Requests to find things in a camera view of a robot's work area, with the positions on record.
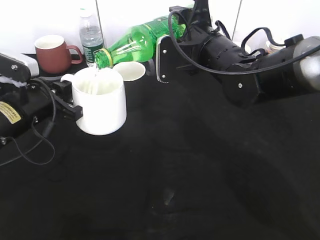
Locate white ceramic mug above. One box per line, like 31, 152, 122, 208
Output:
61, 67, 127, 136

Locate red ceramic mug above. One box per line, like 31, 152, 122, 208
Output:
34, 34, 83, 74

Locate green plastic soda bottle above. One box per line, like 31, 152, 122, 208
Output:
93, 14, 187, 70

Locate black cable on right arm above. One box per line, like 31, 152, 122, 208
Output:
167, 11, 320, 76

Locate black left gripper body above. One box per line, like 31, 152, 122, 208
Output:
0, 78, 72, 130

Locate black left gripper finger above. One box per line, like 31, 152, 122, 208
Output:
53, 95, 83, 122

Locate small jar behind right arm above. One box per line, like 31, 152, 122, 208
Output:
265, 41, 286, 54

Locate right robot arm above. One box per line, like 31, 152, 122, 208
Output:
155, 0, 320, 108

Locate clear water bottle green label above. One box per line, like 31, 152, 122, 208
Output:
79, 7, 104, 67

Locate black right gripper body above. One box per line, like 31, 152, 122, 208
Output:
174, 0, 256, 74

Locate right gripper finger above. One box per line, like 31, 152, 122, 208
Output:
169, 6, 193, 30
155, 35, 175, 83

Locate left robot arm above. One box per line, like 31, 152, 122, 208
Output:
0, 50, 83, 146

